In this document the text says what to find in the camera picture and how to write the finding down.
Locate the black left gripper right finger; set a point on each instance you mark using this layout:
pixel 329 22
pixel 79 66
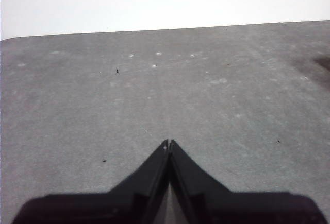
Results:
pixel 245 208

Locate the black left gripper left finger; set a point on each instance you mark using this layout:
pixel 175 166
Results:
pixel 103 208

